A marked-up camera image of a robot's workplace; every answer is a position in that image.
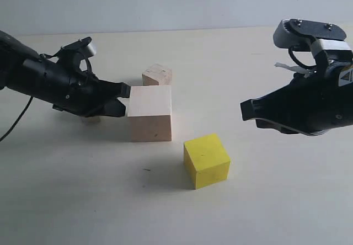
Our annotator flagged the medium wooden cube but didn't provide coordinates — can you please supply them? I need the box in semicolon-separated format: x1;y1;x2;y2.
142;63;172;86

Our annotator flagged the yellow cube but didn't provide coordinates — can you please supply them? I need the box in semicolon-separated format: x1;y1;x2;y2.
183;133;231;189

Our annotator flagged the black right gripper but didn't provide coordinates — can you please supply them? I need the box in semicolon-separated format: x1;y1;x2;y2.
240;62;352;136

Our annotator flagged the small white wooden cube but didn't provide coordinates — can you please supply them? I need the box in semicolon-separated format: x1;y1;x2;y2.
80;116;101;124

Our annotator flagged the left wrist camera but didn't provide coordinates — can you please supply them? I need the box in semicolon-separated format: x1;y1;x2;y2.
54;37;97;73

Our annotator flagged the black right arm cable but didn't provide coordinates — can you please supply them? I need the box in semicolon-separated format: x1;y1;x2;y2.
288;45;318;72

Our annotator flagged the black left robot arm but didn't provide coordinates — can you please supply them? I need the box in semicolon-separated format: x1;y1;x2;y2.
1;32;131;118

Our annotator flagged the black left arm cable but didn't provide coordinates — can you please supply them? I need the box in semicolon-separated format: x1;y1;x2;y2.
0;95;34;142

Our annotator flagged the large wooden cube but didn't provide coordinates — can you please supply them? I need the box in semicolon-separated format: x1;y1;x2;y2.
127;85;172;142

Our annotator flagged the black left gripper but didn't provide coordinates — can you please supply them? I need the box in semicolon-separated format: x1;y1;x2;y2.
16;52;130;118

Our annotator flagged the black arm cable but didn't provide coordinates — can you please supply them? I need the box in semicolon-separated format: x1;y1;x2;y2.
288;45;318;72
0;95;34;142

